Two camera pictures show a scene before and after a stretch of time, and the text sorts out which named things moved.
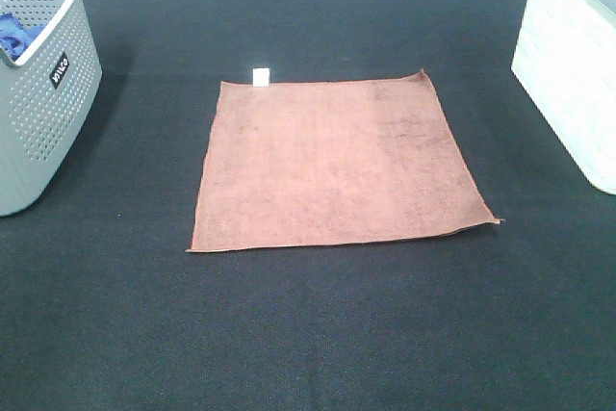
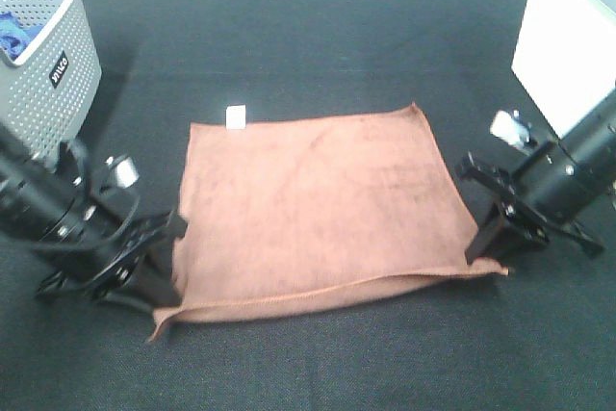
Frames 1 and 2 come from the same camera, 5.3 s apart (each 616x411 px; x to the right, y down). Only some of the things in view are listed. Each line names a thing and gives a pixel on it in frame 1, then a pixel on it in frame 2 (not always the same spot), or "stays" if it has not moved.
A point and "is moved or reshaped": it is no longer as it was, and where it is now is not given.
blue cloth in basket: (16, 38) stays
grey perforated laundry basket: (48, 90) stays
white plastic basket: (565, 56) stays
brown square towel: (313, 162) is moved or reshaped
